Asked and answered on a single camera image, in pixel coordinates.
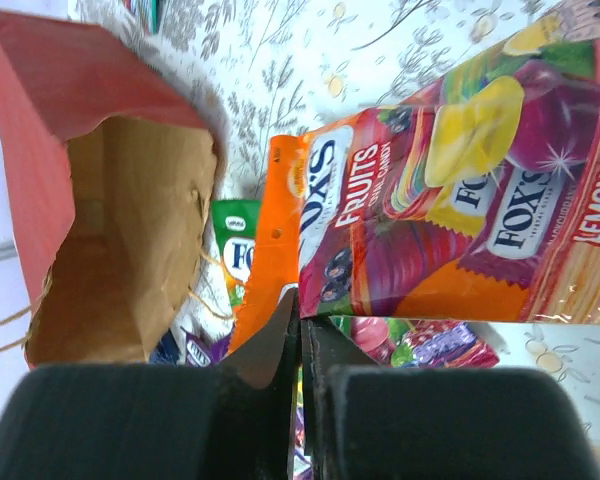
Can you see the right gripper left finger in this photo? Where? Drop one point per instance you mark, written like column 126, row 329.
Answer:
column 229, row 421

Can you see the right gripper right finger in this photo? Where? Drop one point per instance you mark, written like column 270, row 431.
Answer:
column 367, row 421

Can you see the purple candy packet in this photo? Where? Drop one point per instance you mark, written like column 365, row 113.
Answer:
column 200, row 351

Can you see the green spring tea candy packet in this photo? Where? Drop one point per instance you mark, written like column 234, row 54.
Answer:
column 235, row 225

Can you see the orange fruits candy packet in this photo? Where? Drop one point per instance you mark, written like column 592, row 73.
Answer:
column 477, row 198

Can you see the red paper bag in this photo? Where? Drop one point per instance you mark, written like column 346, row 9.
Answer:
column 110, row 173

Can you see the pink berries candy packet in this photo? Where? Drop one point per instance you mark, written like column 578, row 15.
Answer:
column 402, row 343

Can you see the blue Doritos chip bag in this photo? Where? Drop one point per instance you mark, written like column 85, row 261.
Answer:
column 166, row 351

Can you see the teal snack packet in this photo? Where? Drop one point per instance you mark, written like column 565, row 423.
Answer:
column 146, row 13

